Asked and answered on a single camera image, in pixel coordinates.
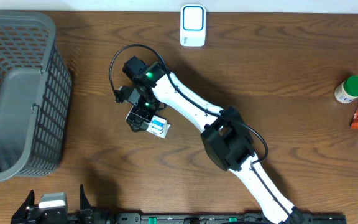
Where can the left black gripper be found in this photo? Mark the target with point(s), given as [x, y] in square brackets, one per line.
[18, 217]

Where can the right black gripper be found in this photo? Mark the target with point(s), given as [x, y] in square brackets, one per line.
[144, 116]

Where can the white Panadol box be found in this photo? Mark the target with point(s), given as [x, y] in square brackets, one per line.
[158, 126]

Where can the green lid jar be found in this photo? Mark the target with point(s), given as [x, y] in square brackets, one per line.
[347, 91]

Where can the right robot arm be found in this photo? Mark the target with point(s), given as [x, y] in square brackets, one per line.
[227, 140]

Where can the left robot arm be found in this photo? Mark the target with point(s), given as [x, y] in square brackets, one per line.
[99, 216]

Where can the grey plastic basket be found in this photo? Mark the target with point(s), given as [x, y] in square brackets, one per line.
[35, 95]

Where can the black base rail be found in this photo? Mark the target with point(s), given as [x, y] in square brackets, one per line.
[136, 218]

